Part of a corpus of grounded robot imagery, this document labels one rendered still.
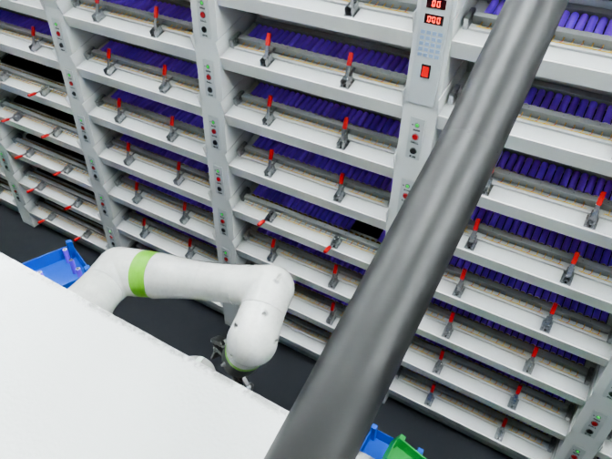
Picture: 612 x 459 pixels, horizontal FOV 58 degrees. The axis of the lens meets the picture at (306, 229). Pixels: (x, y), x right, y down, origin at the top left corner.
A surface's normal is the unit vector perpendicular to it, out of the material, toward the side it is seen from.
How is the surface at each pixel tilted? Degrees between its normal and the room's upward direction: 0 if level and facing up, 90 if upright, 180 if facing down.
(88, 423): 0
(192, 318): 0
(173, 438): 0
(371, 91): 17
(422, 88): 90
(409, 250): 22
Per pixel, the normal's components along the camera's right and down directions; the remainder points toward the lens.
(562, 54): -0.13, -0.59
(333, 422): 0.21, -0.33
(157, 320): 0.02, -0.78
